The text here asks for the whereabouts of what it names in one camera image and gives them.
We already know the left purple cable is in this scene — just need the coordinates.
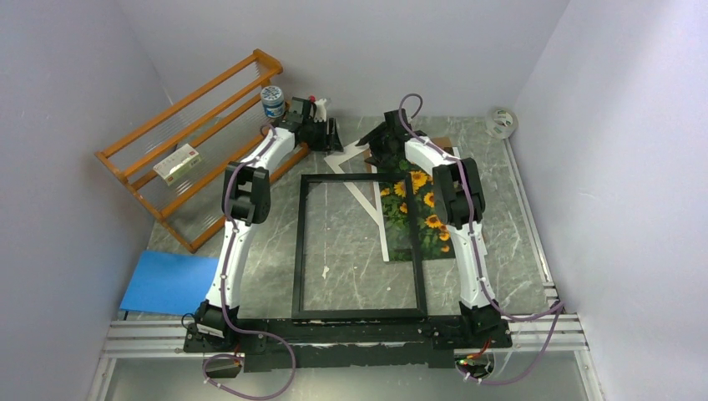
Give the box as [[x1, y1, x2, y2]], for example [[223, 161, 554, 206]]
[[201, 122, 300, 401]]

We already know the blue white jar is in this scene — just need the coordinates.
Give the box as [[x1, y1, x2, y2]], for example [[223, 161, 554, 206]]
[[260, 85, 286, 119]]

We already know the orange wooden rack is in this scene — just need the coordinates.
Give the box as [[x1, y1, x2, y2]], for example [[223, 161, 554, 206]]
[[95, 49, 283, 253]]

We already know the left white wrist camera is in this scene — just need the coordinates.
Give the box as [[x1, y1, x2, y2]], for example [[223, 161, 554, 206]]
[[308, 95, 330, 122]]

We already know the brown backing board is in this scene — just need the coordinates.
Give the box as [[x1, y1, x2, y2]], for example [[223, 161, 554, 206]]
[[430, 137, 453, 149]]

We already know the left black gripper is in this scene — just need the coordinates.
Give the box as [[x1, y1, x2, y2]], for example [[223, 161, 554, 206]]
[[303, 119, 344, 154]]

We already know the clear tape roll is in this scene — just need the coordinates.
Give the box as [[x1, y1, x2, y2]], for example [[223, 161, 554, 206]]
[[485, 107, 518, 140]]

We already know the white mat board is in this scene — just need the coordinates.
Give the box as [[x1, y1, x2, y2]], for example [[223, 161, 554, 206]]
[[323, 140, 463, 263]]

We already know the blue paper sheet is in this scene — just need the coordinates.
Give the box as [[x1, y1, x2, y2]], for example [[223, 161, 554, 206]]
[[119, 251, 218, 316]]

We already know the white red small box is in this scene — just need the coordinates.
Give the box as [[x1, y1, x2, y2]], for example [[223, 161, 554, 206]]
[[153, 144, 202, 185]]

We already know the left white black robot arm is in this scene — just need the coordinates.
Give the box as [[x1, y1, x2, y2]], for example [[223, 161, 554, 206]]
[[195, 96, 343, 351]]

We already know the black picture frame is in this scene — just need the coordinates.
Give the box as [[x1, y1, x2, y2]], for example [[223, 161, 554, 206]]
[[291, 173, 427, 322]]

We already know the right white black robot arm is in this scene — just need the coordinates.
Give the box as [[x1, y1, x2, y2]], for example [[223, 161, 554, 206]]
[[357, 109, 503, 347]]

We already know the sunflower photo print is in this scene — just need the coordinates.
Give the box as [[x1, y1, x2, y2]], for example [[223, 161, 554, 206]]
[[377, 158, 454, 261]]

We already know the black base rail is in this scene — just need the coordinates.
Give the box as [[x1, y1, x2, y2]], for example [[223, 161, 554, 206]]
[[182, 315, 512, 373]]

